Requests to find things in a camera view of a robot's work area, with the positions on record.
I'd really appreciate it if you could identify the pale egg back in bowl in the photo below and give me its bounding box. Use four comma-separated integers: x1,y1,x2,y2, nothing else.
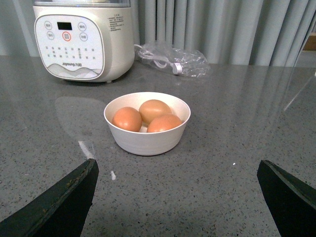
139,99,172,124

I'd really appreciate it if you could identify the white round bowl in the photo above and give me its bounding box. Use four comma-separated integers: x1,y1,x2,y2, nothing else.
104,92,191,156

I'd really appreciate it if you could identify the cardboard box in background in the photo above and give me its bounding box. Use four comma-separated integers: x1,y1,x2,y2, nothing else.
303,32,316,51

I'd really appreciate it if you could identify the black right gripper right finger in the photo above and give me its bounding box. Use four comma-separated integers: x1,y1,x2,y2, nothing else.
257,160,316,237

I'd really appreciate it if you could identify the brown egg left in bowl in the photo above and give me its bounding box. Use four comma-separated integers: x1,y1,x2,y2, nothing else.
112,107,142,132

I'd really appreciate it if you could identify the white Joyoung blender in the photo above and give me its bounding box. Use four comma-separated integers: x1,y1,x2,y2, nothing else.
33,0,134,82

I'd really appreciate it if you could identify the brown egg in bowl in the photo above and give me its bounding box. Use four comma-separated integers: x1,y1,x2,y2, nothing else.
147,114,182,133
112,107,142,132

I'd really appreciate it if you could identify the white power cable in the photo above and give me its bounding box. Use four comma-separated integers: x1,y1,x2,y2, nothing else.
133,43,183,75

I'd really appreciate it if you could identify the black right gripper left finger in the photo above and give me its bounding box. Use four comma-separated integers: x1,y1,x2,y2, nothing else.
0,159,99,237

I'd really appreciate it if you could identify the brown egg front in bowl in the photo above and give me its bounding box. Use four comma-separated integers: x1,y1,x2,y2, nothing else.
147,114,182,133

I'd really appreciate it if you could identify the clear plastic bag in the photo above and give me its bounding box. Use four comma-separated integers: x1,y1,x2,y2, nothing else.
134,40,211,78

